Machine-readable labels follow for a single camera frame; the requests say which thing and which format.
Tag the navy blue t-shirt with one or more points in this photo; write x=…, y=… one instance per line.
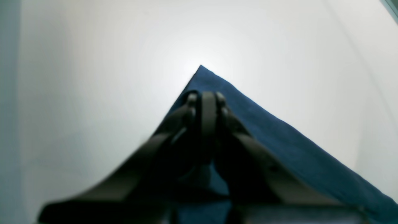
x=301, y=155

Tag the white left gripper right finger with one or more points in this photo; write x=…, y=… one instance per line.
x=262, y=190

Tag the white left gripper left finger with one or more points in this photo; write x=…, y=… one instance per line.
x=170, y=170

